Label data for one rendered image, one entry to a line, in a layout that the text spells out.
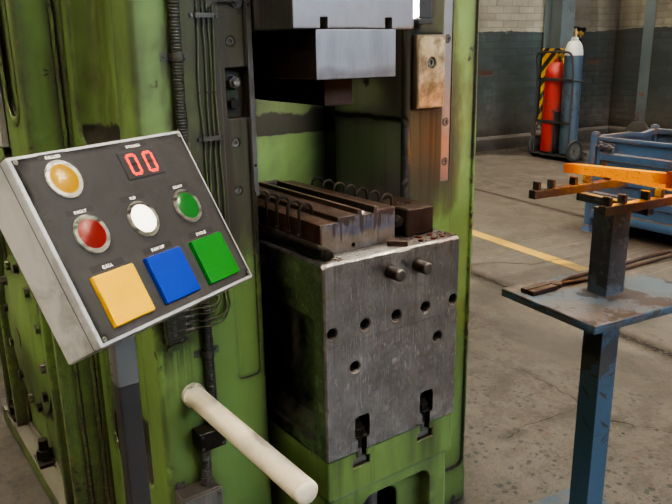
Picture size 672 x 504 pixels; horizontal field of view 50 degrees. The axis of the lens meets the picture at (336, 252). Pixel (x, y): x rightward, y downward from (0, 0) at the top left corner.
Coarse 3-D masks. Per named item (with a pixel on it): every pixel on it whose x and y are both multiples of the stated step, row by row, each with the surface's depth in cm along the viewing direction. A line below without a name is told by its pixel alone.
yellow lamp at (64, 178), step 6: (54, 168) 99; (60, 168) 99; (66, 168) 100; (54, 174) 98; (60, 174) 99; (66, 174) 100; (72, 174) 100; (54, 180) 98; (60, 180) 98; (66, 180) 99; (72, 180) 100; (78, 180) 101; (60, 186) 98; (66, 186) 99; (72, 186) 100; (78, 186) 101; (66, 192) 99; (72, 192) 99
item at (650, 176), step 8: (568, 168) 179; (576, 168) 177; (584, 168) 174; (592, 168) 172; (600, 168) 170; (608, 168) 168; (616, 168) 167; (624, 168) 166; (600, 176) 170; (608, 176) 168; (616, 176) 166; (624, 176) 164; (632, 176) 162; (640, 176) 160; (648, 176) 158; (656, 176) 156; (664, 176) 155
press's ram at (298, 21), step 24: (264, 0) 140; (288, 0) 133; (312, 0) 134; (336, 0) 138; (360, 0) 141; (384, 0) 144; (408, 0) 148; (264, 24) 141; (288, 24) 134; (312, 24) 136; (336, 24) 139; (360, 24) 142; (384, 24) 145; (408, 24) 149
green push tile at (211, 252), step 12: (204, 240) 115; (216, 240) 117; (192, 252) 113; (204, 252) 114; (216, 252) 116; (228, 252) 118; (204, 264) 113; (216, 264) 115; (228, 264) 117; (204, 276) 113; (216, 276) 114; (228, 276) 116
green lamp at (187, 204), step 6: (180, 198) 115; (186, 198) 116; (192, 198) 117; (180, 204) 115; (186, 204) 116; (192, 204) 117; (180, 210) 114; (186, 210) 115; (192, 210) 116; (198, 210) 117; (192, 216) 116
